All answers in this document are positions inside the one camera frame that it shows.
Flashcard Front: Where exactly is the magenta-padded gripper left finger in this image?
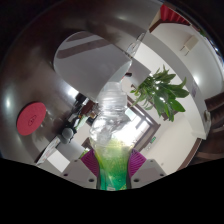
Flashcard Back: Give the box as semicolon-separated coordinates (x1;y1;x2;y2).
59;148;100;190

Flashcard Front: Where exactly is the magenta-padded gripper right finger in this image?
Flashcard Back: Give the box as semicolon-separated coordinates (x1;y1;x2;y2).
127;148;167;189

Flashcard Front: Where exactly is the clear bottle with green drink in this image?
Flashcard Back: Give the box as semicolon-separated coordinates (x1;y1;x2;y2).
89;81;136;192

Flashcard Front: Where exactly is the printed paper sheet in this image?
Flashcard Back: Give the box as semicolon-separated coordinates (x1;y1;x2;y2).
35;135;62;166

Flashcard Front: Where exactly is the grey ball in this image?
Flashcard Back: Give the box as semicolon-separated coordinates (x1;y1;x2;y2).
60;127;74;142

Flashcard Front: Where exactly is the dark wooden glazed door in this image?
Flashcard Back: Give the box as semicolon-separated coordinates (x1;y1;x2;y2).
128;96;162;153

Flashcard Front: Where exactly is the flat round red coaster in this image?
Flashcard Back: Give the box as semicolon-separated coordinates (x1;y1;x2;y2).
16;101;48;137

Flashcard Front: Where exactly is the potted plant in white pot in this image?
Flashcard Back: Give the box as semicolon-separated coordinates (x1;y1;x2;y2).
128;59;190;123

